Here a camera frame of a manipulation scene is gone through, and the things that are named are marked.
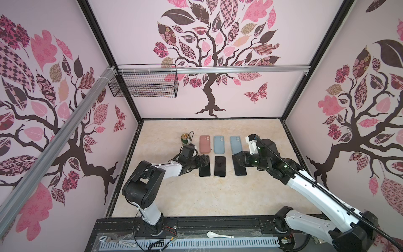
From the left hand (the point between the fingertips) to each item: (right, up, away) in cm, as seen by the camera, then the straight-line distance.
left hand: (204, 164), depth 94 cm
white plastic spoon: (+3, -28, -23) cm, 36 cm away
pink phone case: (0, +11, +13) cm, 18 cm away
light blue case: (+10, +11, +12) cm, 20 cm away
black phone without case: (0, -4, -1) cm, 4 cm away
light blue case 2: (+21, +12, +7) cm, 25 cm away
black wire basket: (-37, +52, +1) cm, 64 cm away
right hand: (+16, +9, -18) cm, 26 cm away
